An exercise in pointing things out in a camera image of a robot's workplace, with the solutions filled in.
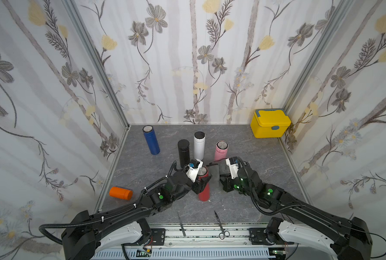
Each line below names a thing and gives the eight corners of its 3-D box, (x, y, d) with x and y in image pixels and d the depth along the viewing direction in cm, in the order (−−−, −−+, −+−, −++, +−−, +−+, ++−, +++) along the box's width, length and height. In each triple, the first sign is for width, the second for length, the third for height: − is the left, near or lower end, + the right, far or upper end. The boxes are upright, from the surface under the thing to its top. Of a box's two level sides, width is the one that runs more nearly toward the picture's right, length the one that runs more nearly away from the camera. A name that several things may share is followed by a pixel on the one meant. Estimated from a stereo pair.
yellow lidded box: (253, 139, 115) (259, 124, 104) (248, 123, 126) (253, 108, 114) (283, 139, 115) (293, 125, 104) (276, 123, 126) (284, 108, 115)
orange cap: (109, 195, 89) (105, 191, 85) (114, 187, 92) (110, 183, 87) (131, 202, 86) (127, 199, 82) (135, 194, 89) (132, 190, 85)
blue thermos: (150, 155, 106) (141, 132, 89) (152, 147, 110) (144, 124, 93) (159, 155, 106) (152, 132, 89) (160, 147, 110) (154, 124, 93)
